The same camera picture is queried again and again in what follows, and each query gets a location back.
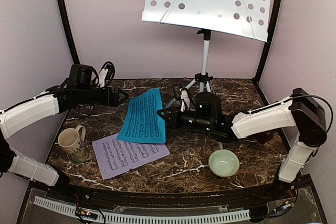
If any black frame post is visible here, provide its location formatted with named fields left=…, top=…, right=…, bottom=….
left=255, top=0, right=281, bottom=84
left=57, top=0, right=80, bottom=64

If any left black frame post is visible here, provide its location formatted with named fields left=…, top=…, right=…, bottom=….
left=57, top=0, right=80, bottom=64

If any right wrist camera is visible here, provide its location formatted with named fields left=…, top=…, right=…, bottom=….
left=173, top=85, right=191, bottom=112

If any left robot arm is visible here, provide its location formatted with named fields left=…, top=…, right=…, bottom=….
left=1, top=61, right=129, bottom=201

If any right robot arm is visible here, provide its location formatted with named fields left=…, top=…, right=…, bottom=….
left=157, top=88, right=331, bottom=200

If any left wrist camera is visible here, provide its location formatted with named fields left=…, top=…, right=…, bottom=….
left=98, top=61, right=116, bottom=88

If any purple sheet music page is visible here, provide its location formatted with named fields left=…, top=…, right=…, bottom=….
left=92, top=134, right=170, bottom=180

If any pale green ceramic bowl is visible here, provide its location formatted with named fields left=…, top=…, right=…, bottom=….
left=208, top=150, right=240, bottom=177

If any right black frame post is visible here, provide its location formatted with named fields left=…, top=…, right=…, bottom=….
left=255, top=0, right=281, bottom=84

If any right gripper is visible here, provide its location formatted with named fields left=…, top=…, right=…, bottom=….
left=157, top=105, right=214, bottom=133

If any cream printed mug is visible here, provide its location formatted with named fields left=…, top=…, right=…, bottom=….
left=57, top=125, right=89, bottom=163

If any brown wooden metronome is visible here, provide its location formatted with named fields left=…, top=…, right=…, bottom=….
left=254, top=132, right=274, bottom=144

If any grey slotted cable duct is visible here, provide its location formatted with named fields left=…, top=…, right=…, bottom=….
left=33, top=196, right=250, bottom=223

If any blue sheet music page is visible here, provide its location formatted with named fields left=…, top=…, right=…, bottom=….
left=117, top=88, right=166, bottom=144

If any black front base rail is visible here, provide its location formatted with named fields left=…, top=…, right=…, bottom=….
left=28, top=176, right=316, bottom=211

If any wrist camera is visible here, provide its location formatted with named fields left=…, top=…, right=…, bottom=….
left=98, top=61, right=116, bottom=88
left=173, top=85, right=191, bottom=112

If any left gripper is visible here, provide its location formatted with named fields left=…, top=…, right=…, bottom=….
left=78, top=87, right=129, bottom=108

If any grey folding music stand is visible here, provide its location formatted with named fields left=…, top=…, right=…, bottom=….
left=140, top=0, right=271, bottom=149

